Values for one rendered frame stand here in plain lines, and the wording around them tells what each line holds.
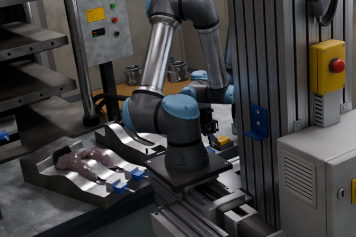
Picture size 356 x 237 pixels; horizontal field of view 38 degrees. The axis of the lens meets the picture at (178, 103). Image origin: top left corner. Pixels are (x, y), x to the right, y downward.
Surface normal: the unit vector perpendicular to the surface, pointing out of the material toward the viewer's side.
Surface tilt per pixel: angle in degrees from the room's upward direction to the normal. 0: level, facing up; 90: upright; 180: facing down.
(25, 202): 0
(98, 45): 90
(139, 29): 90
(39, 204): 0
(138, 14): 90
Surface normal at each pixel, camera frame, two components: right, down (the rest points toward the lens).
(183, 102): 0.01, -0.92
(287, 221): -0.86, 0.26
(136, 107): -0.38, -0.33
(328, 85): 0.50, 0.26
